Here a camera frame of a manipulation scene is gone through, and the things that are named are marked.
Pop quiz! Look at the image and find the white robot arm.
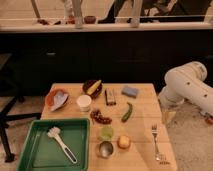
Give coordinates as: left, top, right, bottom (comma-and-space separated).
158, 61, 213, 124

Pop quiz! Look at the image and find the silver fork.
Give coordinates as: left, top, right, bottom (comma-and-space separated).
151, 124, 161, 161

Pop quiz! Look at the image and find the yellow apple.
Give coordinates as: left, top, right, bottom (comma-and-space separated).
117, 135, 131, 149

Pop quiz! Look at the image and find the metal measuring cup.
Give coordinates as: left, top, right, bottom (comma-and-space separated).
98, 141, 114, 158

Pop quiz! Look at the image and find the yellow corn cob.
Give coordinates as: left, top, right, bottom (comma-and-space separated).
87, 80, 101, 95

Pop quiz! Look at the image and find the white cup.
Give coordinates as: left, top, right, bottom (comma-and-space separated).
77, 95, 92, 112

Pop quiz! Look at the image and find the dark brown bowl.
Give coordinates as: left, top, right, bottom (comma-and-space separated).
82, 80, 102, 99

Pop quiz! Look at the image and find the grey cloth in bowl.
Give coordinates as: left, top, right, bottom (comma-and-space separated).
50, 91, 68, 111

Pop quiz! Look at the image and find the white dish brush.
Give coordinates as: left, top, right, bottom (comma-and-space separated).
47, 127, 78, 164

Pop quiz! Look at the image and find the orange bowl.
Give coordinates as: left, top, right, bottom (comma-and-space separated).
45, 89, 69, 109

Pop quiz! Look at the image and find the green plastic tray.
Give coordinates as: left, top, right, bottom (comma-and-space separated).
17, 119, 90, 171

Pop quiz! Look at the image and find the brown bowl on shelf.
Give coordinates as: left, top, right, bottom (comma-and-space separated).
84, 16, 96, 24

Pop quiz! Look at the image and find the black chair base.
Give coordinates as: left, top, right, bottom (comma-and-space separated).
0, 53, 43, 163

